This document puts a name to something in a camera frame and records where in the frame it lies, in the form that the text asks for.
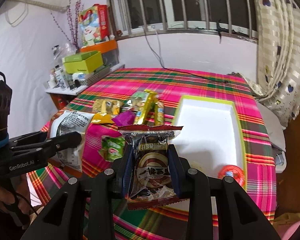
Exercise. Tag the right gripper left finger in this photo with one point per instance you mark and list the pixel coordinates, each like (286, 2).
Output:
(124, 173)

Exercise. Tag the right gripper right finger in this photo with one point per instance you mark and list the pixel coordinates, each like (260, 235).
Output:
(178, 167)

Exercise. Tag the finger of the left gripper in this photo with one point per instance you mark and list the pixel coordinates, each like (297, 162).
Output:
(37, 148)

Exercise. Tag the green candy packet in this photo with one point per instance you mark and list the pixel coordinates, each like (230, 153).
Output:
(112, 148)

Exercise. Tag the brown chocolate snack packet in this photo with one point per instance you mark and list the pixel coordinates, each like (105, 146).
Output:
(152, 184)

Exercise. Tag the purple snack packet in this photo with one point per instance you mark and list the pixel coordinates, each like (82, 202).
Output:
(124, 119)

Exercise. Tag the long gold snack bar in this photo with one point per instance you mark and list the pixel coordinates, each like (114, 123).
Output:
(147, 103)

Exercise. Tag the white orange snack bag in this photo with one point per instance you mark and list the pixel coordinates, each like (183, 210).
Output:
(68, 130)

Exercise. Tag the orange jelly cup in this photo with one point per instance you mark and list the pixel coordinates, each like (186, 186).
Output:
(233, 171)

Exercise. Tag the small gold snack bar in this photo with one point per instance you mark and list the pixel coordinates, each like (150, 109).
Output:
(159, 113)

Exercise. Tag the yellow chip bag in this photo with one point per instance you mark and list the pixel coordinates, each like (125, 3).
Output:
(105, 110)

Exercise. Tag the clear green peanut bag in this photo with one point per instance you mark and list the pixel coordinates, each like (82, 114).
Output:
(137, 100)

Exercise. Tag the person's left hand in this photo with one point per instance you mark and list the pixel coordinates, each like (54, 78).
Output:
(7, 198)

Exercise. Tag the green-rimmed white tray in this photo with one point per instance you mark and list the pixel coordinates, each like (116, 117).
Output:
(212, 135)

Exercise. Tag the pink plaid bedspread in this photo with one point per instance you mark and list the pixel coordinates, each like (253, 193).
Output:
(157, 218)

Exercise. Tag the white side shelf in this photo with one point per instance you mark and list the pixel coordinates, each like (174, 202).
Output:
(79, 90)

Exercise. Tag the white bottle on shelf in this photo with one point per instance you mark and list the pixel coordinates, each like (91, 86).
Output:
(61, 78)

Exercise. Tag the striped black white box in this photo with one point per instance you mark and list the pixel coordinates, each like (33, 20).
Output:
(96, 76)

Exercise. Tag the yellow-green cardboard box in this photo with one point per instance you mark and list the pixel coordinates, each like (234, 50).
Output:
(86, 62)

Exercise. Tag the orange storage box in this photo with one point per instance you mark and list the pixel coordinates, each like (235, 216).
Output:
(102, 47)

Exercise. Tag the heart-patterned cream curtain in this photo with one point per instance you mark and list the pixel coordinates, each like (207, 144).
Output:
(278, 61)

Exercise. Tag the dried pink flower branches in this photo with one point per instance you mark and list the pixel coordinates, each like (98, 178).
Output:
(72, 15)

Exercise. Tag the colourful cartoon gift box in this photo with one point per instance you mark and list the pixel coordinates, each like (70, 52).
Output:
(94, 25)

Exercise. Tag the metal window bars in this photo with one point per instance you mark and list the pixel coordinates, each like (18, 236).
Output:
(133, 18)

